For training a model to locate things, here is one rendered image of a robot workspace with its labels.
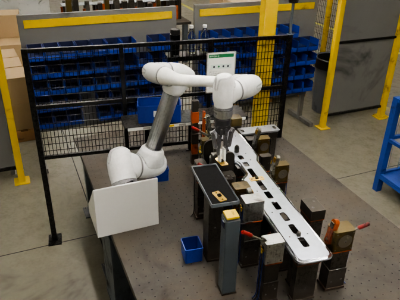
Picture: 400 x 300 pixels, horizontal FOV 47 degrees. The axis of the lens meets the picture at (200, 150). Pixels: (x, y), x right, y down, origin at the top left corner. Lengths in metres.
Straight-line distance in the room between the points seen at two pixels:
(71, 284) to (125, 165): 1.12
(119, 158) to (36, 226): 1.54
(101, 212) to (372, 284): 1.48
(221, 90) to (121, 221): 1.02
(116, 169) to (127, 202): 0.23
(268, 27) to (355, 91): 2.65
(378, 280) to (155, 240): 1.21
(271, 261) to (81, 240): 2.04
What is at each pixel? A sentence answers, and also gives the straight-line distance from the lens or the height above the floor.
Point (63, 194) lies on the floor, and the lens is 4.43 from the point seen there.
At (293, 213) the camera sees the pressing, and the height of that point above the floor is 1.00.
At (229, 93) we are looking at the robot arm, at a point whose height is 1.62.
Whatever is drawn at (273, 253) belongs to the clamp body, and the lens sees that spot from 2.14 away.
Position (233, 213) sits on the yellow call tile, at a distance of 2.08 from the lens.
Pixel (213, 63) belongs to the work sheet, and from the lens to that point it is 3.38.
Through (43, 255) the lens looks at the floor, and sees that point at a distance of 3.78.
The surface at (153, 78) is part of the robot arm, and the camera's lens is 2.51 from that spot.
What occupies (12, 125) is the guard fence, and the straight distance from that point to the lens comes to 4.46.
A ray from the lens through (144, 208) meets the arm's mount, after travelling 2.68.
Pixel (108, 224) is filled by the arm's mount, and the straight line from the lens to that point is 2.67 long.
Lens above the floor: 2.37
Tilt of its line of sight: 28 degrees down
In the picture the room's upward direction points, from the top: 1 degrees clockwise
